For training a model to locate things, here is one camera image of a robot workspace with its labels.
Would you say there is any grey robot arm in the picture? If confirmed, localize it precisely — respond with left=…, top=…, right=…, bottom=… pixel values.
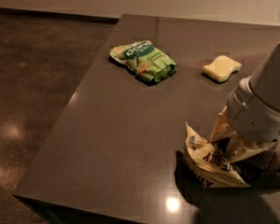
left=227, top=43, right=280, bottom=142

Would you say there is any green snack bag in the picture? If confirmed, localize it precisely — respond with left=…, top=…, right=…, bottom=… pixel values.
left=110, top=40, right=176, bottom=83

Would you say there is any brown Late July chip bag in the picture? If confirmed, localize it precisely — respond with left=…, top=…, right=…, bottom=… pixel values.
left=184, top=107, right=280, bottom=189

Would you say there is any dark table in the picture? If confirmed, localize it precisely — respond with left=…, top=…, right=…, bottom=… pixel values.
left=15, top=15, right=280, bottom=224

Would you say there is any yellow sponge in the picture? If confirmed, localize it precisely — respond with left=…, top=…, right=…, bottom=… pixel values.
left=202, top=55, right=242, bottom=83

